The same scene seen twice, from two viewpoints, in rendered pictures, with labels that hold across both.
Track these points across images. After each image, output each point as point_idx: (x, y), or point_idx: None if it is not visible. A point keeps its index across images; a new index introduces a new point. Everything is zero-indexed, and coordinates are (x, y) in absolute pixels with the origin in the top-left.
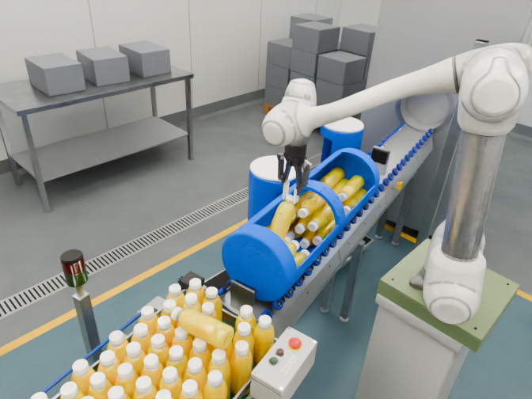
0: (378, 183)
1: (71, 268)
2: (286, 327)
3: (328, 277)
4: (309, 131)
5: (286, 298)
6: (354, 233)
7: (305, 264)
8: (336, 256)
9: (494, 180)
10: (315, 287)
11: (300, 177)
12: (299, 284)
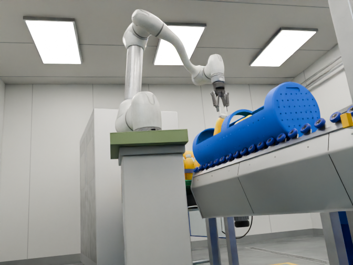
0: (268, 106)
1: None
2: (198, 184)
3: (226, 179)
4: (192, 75)
5: (204, 169)
6: (258, 160)
7: (200, 145)
8: (236, 167)
9: (126, 67)
10: (216, 177)
11: (216, 101)
12: (208, 164)
